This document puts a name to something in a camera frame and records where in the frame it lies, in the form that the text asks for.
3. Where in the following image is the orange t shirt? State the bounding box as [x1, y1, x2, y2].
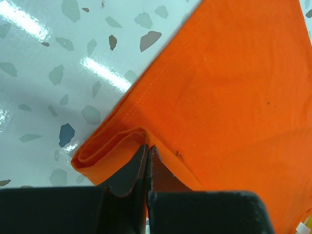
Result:
[71, 0, 312, 234]

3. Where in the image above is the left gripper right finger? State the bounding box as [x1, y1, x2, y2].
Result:
[147, 146, 274, 234]

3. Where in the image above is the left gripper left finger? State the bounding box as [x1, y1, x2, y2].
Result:
[0, 145, 148, 234]

